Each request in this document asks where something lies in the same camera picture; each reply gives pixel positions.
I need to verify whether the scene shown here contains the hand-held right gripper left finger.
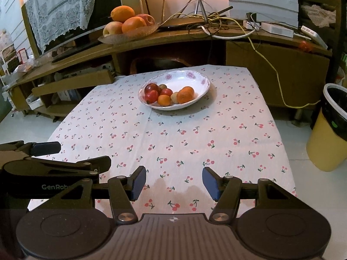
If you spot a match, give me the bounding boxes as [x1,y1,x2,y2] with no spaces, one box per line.
[29,165,147,224]

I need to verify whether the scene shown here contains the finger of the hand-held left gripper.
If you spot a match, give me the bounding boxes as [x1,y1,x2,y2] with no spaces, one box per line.
[2,156,112,179]
[0,140,62,158]

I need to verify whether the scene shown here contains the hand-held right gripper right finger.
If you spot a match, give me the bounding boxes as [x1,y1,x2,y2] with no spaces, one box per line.
[202,166,310,223]

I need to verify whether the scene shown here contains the white floral plate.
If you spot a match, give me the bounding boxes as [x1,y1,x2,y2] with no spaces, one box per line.
[138,70,211,111]

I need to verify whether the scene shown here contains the cherry print tablecloth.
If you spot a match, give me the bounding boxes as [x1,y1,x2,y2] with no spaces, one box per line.
[27,64,298,220]

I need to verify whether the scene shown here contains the blue and white box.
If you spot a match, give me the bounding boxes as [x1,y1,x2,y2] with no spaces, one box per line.
[56,88,82,105]

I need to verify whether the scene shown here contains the yellow waste bin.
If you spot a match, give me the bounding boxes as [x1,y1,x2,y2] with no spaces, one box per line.
[306,83,347,172]

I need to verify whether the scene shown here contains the wooden television stand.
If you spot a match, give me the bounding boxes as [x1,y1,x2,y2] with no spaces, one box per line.
[3,19,334,120]

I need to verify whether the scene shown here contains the glass fruit bowl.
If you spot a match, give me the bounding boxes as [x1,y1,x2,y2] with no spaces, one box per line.
[98,22,161,44]

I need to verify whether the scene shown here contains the yellow apple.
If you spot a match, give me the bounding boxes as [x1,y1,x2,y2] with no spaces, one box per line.
[103,22,124,37]

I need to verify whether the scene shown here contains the white lace cloth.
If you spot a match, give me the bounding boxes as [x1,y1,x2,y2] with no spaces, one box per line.
[25,0,97,53]

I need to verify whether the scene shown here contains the large orange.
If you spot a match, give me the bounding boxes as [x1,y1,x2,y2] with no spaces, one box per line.
[122,16,147,34]
[111,5,135,23]

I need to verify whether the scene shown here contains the red apple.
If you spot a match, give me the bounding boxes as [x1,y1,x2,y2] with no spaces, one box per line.
[136,13,156,26]

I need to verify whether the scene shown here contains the black television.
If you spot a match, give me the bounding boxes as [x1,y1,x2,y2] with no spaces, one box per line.
[21,0,141,58]

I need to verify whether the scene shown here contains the black router with antennas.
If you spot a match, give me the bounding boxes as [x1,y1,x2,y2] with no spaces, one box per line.
[159,0,234,31]

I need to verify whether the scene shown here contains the white power adapter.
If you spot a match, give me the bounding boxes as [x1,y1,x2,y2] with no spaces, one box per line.
[243,19,262,30]

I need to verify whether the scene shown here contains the white power strip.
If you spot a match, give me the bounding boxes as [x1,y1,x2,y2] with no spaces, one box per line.
[261,22,295,39]

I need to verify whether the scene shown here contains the white flat device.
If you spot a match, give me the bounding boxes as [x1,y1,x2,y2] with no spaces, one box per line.
[301,25,328,50]

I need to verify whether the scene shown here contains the dark wooden shelf unit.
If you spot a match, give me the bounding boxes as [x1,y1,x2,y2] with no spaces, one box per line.
[297,0,347,85]

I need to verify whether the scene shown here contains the yellow cable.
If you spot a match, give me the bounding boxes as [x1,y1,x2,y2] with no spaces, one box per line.
[168,10,322,109]

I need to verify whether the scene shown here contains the white cable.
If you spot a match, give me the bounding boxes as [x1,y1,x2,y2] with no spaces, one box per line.
[200,24,257,39]

